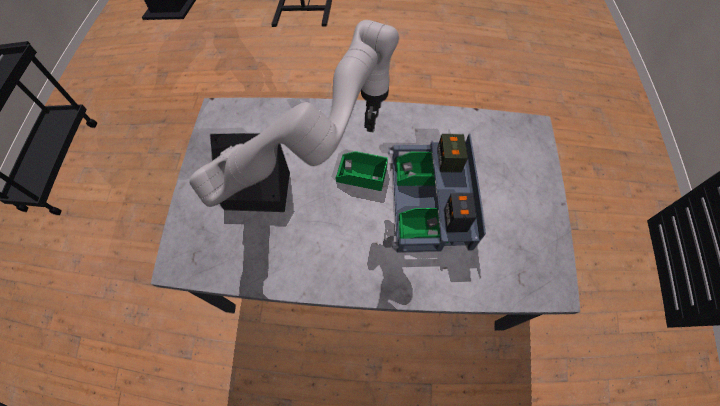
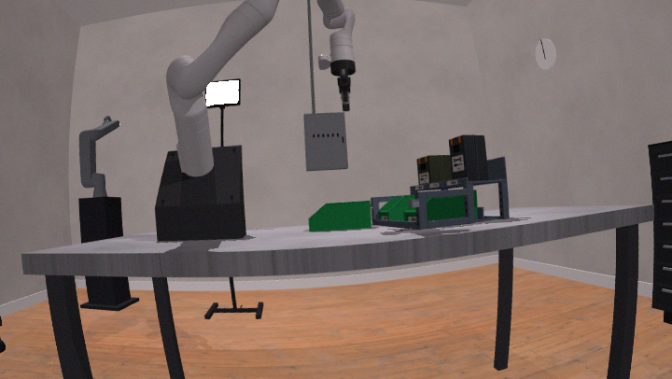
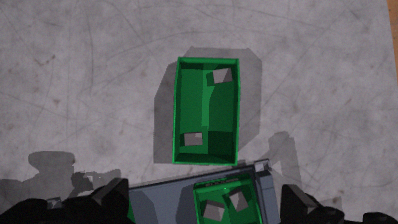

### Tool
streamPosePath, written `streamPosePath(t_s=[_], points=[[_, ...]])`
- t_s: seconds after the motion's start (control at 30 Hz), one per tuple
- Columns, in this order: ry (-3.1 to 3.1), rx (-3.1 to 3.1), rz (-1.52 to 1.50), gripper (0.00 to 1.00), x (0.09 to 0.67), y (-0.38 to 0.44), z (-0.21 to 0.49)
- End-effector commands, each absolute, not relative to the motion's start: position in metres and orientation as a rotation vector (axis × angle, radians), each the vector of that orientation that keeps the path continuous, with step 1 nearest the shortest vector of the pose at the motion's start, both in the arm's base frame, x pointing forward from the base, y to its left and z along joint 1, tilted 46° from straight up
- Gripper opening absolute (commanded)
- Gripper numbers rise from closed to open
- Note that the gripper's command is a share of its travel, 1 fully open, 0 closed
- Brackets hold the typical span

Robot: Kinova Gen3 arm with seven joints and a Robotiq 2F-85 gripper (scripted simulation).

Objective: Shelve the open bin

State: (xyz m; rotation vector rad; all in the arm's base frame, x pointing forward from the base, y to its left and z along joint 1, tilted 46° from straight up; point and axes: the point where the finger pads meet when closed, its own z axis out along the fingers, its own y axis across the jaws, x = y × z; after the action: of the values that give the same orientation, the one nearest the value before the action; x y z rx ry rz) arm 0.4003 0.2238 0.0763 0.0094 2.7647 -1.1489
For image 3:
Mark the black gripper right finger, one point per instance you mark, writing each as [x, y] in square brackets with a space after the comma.
[294, 203]

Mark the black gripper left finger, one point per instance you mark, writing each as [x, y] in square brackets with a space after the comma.
[114, 195]

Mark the green bin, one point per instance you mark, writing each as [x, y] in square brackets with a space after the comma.
[130, 213]
[202, 106]
[250, 215]

